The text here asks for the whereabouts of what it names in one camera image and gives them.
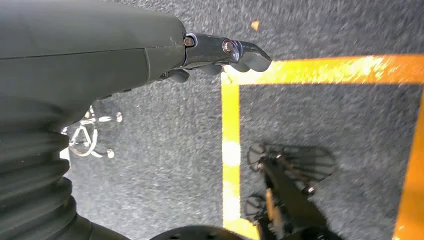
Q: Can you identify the yellow floor tape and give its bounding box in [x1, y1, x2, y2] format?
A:
[220, 54, 424, 240]

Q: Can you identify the dark rounded robot body part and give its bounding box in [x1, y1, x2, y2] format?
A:
[149, 225, 244, 240]

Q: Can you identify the chrome chair base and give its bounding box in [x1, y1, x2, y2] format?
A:
[61, 105, 124, 159]

